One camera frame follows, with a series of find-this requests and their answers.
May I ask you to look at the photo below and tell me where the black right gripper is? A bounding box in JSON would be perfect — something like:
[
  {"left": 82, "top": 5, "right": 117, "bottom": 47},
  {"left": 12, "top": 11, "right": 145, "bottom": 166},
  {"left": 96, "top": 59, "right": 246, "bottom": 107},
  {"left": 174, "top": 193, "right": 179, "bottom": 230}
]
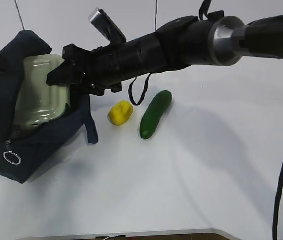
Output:
[{"left": 46, "top": 33, "right": 164, "bottom": 96}]

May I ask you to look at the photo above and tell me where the glass container green lid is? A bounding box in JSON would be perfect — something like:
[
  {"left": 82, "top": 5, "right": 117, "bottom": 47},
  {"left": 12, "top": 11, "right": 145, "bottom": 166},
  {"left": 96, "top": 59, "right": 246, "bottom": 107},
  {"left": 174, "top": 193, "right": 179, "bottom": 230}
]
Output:
[{"left": 13, "top": 54, "right": 71, "bottom": 134}]

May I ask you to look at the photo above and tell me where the yellow toy pepper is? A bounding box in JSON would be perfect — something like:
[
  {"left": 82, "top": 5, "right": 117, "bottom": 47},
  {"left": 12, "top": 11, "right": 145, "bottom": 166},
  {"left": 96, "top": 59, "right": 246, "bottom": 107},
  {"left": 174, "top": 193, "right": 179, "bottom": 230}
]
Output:
[{"left": 108, "top": 100, "right": 134, "bottom": 126}]

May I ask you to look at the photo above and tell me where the silver zipper pull ring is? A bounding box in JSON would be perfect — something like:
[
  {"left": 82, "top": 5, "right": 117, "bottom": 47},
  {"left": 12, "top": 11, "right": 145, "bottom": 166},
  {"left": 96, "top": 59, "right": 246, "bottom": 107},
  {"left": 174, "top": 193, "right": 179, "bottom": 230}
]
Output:
[{"left": 3, "top": 139, "right": 22, "bottom": 166}]

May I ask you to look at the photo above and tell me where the navy blue lunch bag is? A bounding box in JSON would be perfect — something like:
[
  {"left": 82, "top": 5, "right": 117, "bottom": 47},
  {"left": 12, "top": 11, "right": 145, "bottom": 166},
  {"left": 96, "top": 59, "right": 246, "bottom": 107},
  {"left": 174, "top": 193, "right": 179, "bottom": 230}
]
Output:
[{"left": 0, "top": 30, "right": 98, "bottom": 183}]

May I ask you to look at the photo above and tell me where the green cucumber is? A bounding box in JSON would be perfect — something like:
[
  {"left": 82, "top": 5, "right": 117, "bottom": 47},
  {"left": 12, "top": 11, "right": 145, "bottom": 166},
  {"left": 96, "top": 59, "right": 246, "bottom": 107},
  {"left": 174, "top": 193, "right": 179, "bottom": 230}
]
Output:
[{"left": 139, "top": 90, "right": 173, "bottom": 140}]

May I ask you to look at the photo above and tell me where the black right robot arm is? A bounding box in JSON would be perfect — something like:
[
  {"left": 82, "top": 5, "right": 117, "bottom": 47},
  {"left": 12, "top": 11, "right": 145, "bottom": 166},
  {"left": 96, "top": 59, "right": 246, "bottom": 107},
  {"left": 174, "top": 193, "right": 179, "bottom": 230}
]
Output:
[{"left": 47, "top": 9, "right": 283, "bottom": 96}]

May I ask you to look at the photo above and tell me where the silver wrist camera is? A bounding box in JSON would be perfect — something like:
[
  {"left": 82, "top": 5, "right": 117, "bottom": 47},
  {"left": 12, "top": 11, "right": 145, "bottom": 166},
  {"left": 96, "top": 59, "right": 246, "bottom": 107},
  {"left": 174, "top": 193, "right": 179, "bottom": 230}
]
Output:
[{"left": 89, "top": 8, "right": 127, "bottom": 45}]

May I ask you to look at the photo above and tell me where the black strap loop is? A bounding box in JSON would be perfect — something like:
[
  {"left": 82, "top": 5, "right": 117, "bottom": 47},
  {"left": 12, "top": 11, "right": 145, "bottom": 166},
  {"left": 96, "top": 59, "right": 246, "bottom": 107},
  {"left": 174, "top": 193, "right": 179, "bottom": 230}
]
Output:
[{"left": 128, "top": 72, "right": 152, "bottom": 106}]

